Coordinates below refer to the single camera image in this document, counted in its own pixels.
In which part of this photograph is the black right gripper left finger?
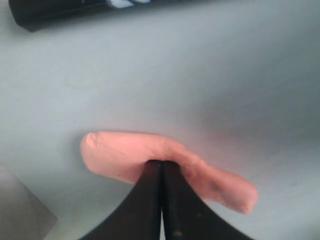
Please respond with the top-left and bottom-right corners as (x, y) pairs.
(82, 160), (162, 240)

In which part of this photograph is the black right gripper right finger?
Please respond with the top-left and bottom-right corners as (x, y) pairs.
(161, 161), (251, 240)

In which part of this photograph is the orange putty lump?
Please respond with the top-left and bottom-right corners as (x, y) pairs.
(80, 131), (258, 214)

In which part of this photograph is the natural wooden cube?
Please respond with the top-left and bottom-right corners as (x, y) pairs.
(0, 165), (57, 240)

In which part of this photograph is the black white marker pen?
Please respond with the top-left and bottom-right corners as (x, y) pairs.
(8, 0), (200, 33)

